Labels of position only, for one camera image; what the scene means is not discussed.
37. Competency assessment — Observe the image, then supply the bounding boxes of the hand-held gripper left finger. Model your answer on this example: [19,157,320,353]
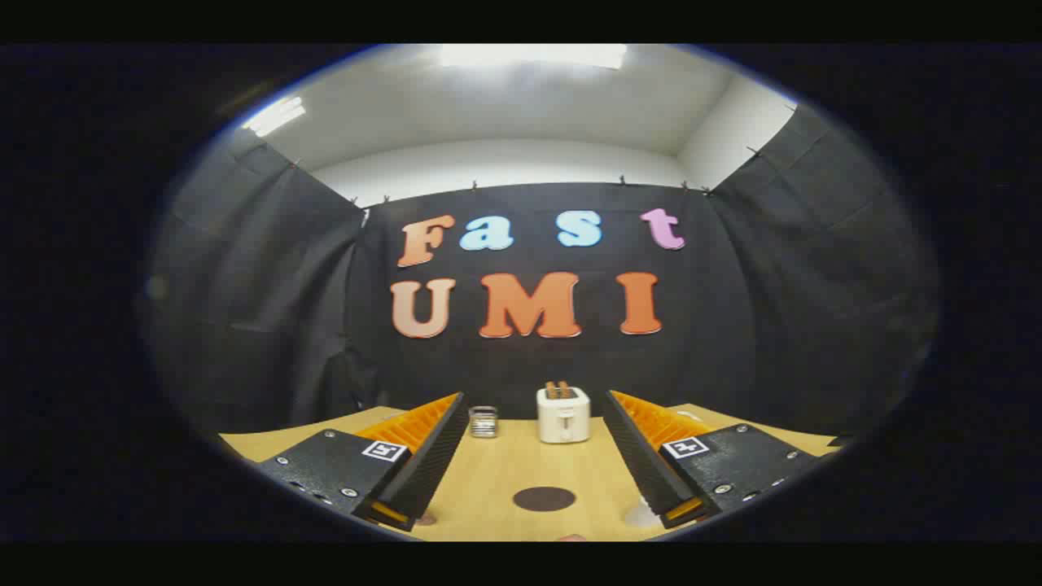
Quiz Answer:
[259,391,471,532]

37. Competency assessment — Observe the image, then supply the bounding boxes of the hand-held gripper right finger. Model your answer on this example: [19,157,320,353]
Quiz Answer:
[602,389,821,530]

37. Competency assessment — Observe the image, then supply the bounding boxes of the dark brown round coaster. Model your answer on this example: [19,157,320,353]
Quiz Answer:
[513,487,577,513]

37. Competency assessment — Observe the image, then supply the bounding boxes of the wooden table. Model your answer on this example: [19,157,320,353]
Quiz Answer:
[218,405,847,543]

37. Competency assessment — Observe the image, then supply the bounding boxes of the white toaster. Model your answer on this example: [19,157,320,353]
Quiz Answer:
[536,387,592,444]

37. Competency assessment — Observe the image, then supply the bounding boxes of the large ceiling light panel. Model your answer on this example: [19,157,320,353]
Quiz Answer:
[440,44,629,70]

